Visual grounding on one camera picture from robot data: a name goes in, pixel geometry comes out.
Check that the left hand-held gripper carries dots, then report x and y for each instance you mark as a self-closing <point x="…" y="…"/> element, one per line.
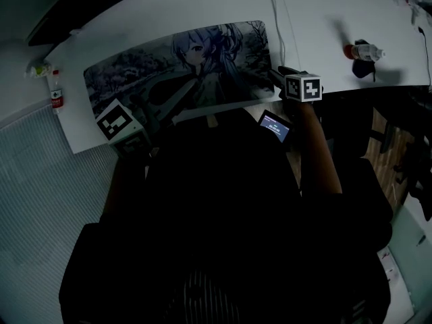
<point x="116" y="125"/>

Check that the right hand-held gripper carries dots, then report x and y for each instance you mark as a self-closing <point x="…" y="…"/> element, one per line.
<point x="305" y="88"/>

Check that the anime printed desk mat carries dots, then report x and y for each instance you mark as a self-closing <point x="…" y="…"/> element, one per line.
<point x="135" y="66"/>

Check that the person's right forearm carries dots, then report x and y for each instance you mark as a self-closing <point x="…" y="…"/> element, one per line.
<point x="317" y="154"/>

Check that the person's left forearm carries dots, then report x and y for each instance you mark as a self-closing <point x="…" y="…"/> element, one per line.
<point x="126" y="177"/>

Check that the small display screen device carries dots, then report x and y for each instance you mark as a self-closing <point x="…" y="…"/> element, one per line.
<point x="275" y="127"/>

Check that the black cloth pouch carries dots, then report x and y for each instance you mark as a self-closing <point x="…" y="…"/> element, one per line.
<point x="362" y="69"/>

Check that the clear bottle red cap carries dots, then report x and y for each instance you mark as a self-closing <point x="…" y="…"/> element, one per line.
<point x="56" y="94"/>
<point x="366" y="52"/>

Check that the person's black shirt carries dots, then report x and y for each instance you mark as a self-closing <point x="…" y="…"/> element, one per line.
<point x="219" y="197"/>

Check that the white bottle green label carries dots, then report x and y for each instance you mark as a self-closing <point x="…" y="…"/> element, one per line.
<point x="38" y="70"/>

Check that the black office chair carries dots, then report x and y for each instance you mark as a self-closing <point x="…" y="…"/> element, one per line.
<point x="418" y="181"/>

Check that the striped black white garment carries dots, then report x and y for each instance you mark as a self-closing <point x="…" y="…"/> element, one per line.
<point x="212" y="299"/>

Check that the dark pen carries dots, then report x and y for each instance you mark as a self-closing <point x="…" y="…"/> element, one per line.
<point x="420" y="240"/>

